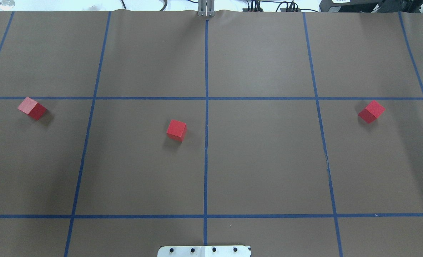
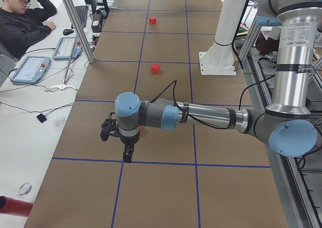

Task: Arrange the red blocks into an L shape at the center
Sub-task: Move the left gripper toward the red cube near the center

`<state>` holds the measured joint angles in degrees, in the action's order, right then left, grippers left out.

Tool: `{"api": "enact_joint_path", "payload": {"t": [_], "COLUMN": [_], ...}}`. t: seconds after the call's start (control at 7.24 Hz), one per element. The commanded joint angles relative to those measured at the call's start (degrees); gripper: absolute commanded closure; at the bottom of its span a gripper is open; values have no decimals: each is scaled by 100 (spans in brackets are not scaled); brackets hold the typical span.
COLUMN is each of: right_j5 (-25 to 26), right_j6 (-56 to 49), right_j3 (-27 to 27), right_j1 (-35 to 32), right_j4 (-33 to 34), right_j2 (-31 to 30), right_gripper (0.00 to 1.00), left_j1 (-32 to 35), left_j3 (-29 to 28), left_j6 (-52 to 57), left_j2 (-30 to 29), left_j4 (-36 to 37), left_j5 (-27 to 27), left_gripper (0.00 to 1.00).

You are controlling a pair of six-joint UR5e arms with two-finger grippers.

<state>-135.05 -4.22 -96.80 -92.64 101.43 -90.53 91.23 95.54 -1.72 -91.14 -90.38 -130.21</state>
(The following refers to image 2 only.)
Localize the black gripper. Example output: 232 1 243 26
120 134 140 162

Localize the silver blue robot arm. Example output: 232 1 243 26
112 0 321 163

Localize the brown paper table mat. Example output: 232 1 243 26
24 0 290 228

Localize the small black square pad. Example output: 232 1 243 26
36 113 47 123

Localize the far teach pendant tablet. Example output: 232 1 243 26
52 37 83 60

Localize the teach pendant tablet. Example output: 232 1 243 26
11 56 51 84
52 37 83 60

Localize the near teach pendant tablet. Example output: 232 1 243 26
11 56 51 84

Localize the red cylinder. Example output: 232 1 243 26
1 196 33 217

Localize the black computer mouse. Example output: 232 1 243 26
62 29 74 36

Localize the black keyboard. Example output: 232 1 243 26
74 6 88 28

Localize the seated person in black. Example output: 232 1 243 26
1 0 57 59

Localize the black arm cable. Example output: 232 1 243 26
152 80 275 127

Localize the white camera post with base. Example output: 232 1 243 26
199 0 248 76

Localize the aluminium frame post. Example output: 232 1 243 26
62 0 94 63

